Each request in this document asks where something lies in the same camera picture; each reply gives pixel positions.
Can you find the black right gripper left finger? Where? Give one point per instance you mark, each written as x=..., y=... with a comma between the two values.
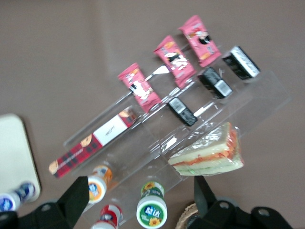
x=71, y=200

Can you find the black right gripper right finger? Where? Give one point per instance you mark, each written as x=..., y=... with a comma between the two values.
x=205, y=202

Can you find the plastic-wrapped triangle sandwich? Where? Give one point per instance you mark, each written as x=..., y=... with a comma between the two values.
x=209, y=152

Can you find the beige plastic tray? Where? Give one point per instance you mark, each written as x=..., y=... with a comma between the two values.
x=14, y=152

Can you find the shallow wicker basket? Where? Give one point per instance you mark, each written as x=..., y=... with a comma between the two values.
x=187, y=214

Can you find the orange-capped small bottle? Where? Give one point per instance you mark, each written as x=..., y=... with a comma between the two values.
x=97, y=188

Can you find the red-capped small bottle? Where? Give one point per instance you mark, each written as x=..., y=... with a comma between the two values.
x=110, y=215

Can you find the green-capped sunflower bottle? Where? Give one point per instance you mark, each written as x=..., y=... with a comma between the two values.
x=151, y=210

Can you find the blue-capped white bottle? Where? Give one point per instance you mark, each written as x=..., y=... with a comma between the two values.
x=14, y=198

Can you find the red plaid cookie box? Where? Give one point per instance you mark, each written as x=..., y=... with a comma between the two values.
x=95, y=140

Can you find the small black box with barcode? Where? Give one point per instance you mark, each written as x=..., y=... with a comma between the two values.
x=214, y=82
x=183, y=112
x=240, y=63

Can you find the clear acrylic stepped display stand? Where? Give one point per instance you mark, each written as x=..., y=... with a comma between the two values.
x=262, y=95

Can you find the pink cartoon snack packet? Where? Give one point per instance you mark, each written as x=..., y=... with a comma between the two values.
x=175, y=59
x=140, y=88
x=200, y=40

